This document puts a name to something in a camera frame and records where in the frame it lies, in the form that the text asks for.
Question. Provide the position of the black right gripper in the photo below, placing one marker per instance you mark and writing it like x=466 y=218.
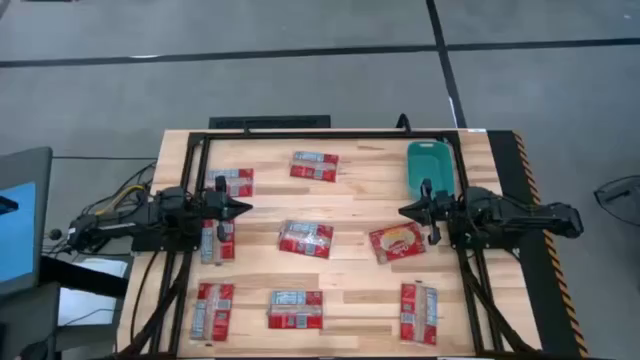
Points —
x=426 y=189

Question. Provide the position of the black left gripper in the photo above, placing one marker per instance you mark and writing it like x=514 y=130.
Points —
x=220 y=185

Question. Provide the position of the red popcorn bag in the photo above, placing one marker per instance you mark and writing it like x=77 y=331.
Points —
x=295 y=310
x=314 y=166
x=397 y=243
x=419 y=314
x=212 y=312
x=210 y=250
x=242 y=182
x=306 y=239

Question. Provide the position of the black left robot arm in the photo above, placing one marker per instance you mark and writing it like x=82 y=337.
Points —
x=150 y=215

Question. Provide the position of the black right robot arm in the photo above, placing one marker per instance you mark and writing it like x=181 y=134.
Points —
x=500 y=215

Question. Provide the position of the teal plastic basket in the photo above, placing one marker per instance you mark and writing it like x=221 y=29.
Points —
x=430 y=165

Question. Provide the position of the black perforated panel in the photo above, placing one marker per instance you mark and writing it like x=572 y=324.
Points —
x=270 y=122

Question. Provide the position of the black hazard-striped mat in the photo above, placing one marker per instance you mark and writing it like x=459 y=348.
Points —
x=545 y=300

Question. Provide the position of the white paper sheet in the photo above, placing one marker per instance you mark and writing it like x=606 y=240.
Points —
x=87 y=307

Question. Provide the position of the black round knob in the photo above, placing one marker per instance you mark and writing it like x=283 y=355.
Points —
x=55 y=233

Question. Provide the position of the grey monitor blue screen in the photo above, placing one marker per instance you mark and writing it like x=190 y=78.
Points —
x=20 y=230

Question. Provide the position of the black aluminium table frame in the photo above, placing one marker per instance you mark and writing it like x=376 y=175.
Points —
x=325 y=135

